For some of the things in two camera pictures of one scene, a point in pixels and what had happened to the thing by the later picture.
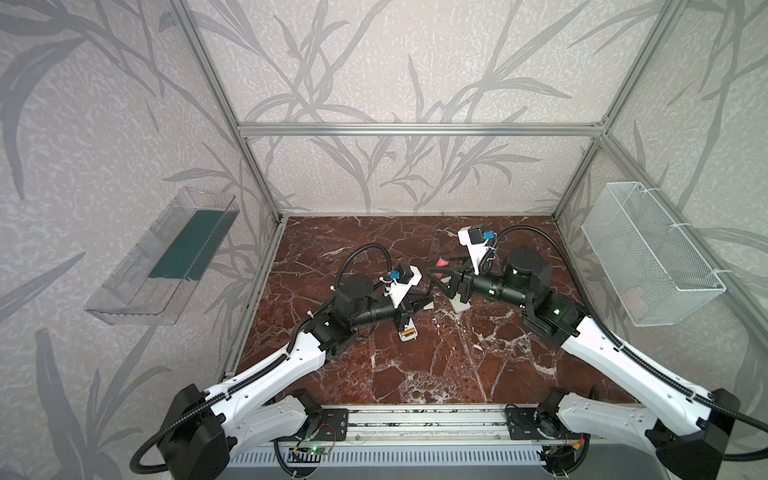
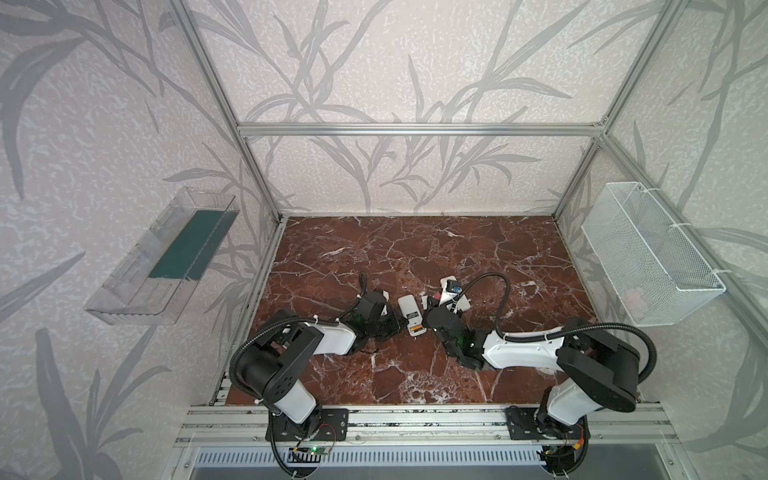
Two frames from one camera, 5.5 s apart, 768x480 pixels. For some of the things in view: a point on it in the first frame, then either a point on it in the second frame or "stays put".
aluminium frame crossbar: (429, 130) stays put
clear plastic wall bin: (152, 285) stays put
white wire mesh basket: (656, 274) stays put
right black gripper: (459, 286) -> (435, 318)
